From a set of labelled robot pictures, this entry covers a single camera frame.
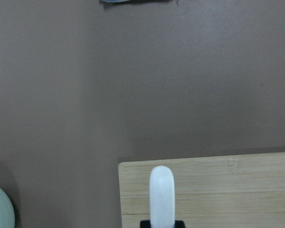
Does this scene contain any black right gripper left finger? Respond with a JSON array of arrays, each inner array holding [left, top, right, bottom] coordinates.
[[140, 220, 151, 228]]

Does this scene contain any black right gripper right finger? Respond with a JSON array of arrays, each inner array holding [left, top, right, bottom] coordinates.
[[174, 220, 185, 228]]

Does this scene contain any white ceramic spoon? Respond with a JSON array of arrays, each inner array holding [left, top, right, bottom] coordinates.
[[149, 165, 175, 228]]

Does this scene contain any mint green bowl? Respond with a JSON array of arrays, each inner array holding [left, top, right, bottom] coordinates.
[[0, 188, 15, 228]]

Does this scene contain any wooden cutting board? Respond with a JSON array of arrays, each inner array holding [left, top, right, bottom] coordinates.
[[118, 152, 285, 228]]

